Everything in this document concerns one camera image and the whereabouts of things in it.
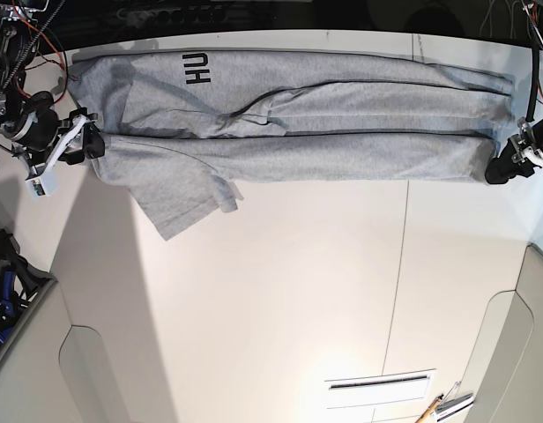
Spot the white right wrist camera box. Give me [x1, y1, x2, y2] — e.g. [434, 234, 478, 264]
[25, 171, 58, 198]

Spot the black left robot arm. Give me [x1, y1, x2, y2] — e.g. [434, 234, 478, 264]
[485, 1, 543, 185]

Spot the grey T-shirt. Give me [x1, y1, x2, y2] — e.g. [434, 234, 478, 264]
[69, 50, 513, 239]

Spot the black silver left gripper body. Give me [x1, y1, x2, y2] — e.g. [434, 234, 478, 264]
[509, 117, 543, 177]

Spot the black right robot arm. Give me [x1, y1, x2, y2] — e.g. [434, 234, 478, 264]
[0, 1, 105, 177]

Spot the wooden handled tool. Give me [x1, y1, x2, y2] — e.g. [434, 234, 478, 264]
[415, 395, 444, 423]

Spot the blue black equipment pile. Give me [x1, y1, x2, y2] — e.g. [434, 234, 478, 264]
[0, 229, 55, 347]

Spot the white vent plate with slot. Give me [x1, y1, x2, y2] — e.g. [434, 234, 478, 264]
[324, 369, 436, 409]

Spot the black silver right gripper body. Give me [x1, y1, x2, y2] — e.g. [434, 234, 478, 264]
[0, 91, 98, 176]

